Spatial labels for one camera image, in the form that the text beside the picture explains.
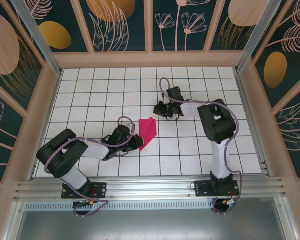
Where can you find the pink paper sheet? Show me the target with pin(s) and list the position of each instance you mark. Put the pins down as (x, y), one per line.
(148, 130)

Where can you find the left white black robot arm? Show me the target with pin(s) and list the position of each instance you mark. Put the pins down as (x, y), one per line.
(95, 150)

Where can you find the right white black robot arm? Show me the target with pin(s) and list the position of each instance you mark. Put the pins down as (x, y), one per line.
(220, 160)

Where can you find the grey sheet metal panel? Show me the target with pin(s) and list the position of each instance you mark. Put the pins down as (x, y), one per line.
(150, 225)

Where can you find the yellow power connector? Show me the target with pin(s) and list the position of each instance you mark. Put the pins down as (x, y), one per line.
(91, 203)
(225, 201)

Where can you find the long aluminium base rail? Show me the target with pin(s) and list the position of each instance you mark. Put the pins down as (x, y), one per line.
(150, 187)

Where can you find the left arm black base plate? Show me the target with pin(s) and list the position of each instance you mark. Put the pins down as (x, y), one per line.
(101, 191)

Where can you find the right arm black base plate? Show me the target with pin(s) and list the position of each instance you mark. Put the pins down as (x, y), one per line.
(201, 190)

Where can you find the aluminium side rail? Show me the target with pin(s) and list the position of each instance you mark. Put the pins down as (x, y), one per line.
(33, 173)
(251, 125)

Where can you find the aluminium corner post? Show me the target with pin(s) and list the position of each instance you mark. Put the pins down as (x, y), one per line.
(37, 35)
(257, 32)

